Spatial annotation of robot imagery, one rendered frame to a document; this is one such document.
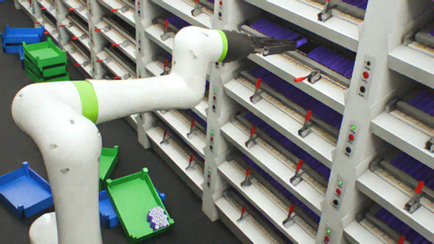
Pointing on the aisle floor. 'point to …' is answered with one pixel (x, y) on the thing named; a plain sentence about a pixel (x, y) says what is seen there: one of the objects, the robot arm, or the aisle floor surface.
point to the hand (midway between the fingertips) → (285, 45)
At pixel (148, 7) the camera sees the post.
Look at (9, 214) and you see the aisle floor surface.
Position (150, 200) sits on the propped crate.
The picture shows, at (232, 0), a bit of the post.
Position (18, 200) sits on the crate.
